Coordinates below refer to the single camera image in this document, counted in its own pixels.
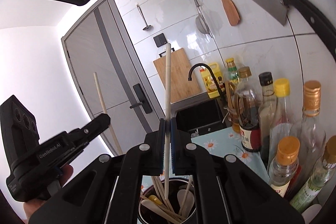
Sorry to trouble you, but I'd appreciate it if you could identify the crosswise bamboo chopstick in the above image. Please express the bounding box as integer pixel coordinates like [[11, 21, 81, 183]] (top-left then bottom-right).
[[93, 72, 124, 156]]

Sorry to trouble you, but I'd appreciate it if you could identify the yellow handled cartoon spoon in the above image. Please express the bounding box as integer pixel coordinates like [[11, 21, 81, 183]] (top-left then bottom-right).
[[148, 195, 164, 207]]

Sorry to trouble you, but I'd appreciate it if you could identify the black kitchen sink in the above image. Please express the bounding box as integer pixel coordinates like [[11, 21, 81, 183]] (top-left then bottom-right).
[[171, 93, 231, 135]]

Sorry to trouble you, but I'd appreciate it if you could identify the person's left hand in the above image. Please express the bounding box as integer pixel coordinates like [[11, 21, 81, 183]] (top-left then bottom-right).
[[23, 164, 74, 223]]

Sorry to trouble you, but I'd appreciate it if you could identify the wooden cutting board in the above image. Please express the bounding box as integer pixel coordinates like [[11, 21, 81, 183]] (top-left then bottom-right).
[[152, 47, 202, 104]]

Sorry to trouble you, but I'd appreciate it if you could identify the yellow dish soap bottle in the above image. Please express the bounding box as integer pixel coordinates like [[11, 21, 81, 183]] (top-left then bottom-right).
[[199, 63, 225, 98]]

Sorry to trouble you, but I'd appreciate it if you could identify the black sink faucet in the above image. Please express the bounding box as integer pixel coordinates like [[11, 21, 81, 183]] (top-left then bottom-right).
[[188, 63, 226, 102]]

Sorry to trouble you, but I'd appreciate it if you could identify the daisy print teal tablecloth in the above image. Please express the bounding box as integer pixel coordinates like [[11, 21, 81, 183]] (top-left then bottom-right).
[[140, 126, 271, 196]]

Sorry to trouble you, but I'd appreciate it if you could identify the black cylindrical utensil holder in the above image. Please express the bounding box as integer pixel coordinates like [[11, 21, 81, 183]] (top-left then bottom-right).
[[137, 177, 198, 224]]

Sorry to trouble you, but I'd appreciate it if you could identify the cooking oil bottle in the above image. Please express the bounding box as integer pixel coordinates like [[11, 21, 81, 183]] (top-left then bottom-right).
[[225, 81, 240, 134]]

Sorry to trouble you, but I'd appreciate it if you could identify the red label soy sauce bottle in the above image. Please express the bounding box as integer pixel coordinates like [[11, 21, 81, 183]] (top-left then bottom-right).
[[234, 66, 261, 152]]

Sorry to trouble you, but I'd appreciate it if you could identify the black cap bottle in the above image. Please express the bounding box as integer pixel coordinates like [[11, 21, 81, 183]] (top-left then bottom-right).
[[259, 72, 276, 165]]

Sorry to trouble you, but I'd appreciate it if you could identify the hanging metal ladle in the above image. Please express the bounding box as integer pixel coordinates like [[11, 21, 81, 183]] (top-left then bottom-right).
[[135, 3, 153, 31]]

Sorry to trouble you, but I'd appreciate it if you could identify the grey door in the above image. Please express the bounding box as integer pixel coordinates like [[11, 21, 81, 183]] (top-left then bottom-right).
[[62, 0, 165, 156]]

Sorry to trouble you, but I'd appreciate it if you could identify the metal mesh strainer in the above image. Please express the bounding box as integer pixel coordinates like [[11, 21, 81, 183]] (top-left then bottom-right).
[[194, 0, 213, 38]]

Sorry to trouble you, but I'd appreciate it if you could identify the yellow cap clear bottle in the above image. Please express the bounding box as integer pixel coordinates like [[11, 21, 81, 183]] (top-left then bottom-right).
[[267, 78, 295, 169]]

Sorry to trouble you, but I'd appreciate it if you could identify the dark soy sauce bottle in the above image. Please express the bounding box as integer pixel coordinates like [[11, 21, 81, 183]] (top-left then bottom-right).
[[268, 136, 300, 197]]

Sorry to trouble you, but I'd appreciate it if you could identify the gold cap clear bottle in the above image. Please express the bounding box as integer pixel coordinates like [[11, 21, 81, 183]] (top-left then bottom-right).
[[290, 80, 326, 167]]

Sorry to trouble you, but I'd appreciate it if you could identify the green label vinegar bottle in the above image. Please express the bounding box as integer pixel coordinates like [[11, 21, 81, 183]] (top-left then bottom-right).
[[290, 136, 336, 213]]

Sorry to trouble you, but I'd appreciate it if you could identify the white lidded spice jar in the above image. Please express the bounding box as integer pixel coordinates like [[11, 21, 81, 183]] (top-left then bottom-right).
[[301, 203, 322, 224]]

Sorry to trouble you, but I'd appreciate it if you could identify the black door handle lock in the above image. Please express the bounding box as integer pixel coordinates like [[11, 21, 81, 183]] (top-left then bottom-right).
[[129, 84, 153, 114]]

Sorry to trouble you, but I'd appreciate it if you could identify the orange handled capybara spoon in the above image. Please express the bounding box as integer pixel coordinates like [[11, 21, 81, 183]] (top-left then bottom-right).
[[141, 200, 175, 223]]

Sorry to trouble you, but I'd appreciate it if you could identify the small black wall switch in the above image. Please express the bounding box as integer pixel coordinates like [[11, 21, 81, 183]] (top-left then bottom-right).
[[153, 33, 167, 48]]

